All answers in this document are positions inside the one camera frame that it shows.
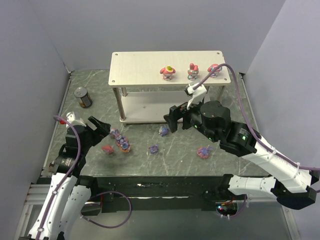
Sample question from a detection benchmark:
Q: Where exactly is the pink blue goggles toy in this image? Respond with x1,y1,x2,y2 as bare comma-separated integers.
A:
207,63,222,78

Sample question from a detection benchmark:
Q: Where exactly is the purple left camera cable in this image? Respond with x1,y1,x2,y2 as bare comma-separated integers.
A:
36,114,82,240

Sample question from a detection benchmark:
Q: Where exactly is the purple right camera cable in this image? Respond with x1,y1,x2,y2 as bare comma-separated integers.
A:
197,63,320,218

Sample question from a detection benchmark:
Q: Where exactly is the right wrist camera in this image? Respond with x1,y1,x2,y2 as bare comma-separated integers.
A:
185,83,207,110

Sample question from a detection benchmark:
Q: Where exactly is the orange base purple toy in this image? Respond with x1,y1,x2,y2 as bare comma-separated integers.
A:
119,144,131,153

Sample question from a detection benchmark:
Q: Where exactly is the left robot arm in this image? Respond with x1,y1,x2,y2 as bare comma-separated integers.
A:
24,113,111,240

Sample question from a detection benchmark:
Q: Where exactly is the pink toy yellow hat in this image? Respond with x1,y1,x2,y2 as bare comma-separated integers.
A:
159,65,176,81

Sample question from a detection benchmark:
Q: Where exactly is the white two-tier shelf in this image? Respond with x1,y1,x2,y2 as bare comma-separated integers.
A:
108,50,225,125

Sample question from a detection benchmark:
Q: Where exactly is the dark soda can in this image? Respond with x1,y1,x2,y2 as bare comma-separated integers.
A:
73,86,93,108

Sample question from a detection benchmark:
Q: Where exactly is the pink purple lying toy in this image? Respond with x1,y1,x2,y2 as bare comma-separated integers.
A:
197,146,213,159

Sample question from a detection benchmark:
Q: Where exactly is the purple spotted toy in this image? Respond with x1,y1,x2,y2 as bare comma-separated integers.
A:
115,134,129,147

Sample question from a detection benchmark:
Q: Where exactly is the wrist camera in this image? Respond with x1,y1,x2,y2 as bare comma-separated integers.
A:
64,111,86,127
185,83,207,110

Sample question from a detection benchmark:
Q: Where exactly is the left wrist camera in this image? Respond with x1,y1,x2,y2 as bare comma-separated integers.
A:
64,111,86,127

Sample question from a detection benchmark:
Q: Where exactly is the purple white standing toy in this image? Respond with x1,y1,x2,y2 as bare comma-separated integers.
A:
158,126,168,137

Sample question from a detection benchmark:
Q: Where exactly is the black front base bar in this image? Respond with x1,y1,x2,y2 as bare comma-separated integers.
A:
76,174,245,213

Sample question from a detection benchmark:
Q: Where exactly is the red bunny ear toy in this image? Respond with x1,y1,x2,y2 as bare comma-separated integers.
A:
187,63,199,81

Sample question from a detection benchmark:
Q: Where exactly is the purple toy centre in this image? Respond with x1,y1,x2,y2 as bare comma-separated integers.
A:
148,144,159,154

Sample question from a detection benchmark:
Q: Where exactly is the purple camera cable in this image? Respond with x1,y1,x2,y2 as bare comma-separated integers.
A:
197,63,320,218
36,114,82,240

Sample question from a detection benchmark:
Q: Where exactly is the pink white toy top-left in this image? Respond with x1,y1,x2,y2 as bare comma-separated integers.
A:
109,128,120,138

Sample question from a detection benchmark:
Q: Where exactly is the small electronics board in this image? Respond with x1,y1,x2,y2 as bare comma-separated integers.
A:
215,201,238,217

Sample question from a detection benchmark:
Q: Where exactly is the purple loop cable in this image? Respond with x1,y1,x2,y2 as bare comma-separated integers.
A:
79,191,133,229

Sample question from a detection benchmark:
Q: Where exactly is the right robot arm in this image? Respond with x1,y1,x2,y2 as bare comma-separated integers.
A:
163,101,320,210

